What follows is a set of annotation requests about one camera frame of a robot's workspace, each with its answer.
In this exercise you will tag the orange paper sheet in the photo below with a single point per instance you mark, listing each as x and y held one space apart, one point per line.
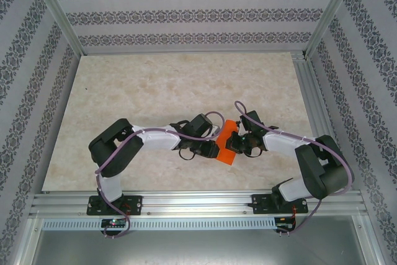
226 156

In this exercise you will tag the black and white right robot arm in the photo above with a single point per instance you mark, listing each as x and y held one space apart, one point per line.
325 168

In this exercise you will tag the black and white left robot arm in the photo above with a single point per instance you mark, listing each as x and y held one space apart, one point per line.
108 150

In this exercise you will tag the grey sheet metal panel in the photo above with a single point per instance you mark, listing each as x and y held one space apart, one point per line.
198 249

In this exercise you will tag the small circuit board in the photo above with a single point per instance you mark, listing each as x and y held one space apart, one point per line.
283 221
114 222

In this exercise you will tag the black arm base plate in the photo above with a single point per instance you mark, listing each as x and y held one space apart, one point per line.
135 204
259 204

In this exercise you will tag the long aluminium mounting rail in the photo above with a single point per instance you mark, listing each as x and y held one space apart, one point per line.
198 203

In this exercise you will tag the aluminium side rail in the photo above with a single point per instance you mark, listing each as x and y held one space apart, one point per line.
310 91

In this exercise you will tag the aluminium frame post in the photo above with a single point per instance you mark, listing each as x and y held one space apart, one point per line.
56 10
333 10

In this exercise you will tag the aluminium frame bar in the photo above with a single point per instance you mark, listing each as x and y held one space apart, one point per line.
29 243
367 243

